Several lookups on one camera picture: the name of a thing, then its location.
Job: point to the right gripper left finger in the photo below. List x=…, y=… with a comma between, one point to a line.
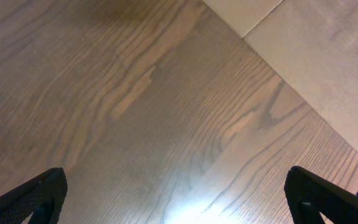
x=40, y=199

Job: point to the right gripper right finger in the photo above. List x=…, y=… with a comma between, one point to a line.
x=310, y=198

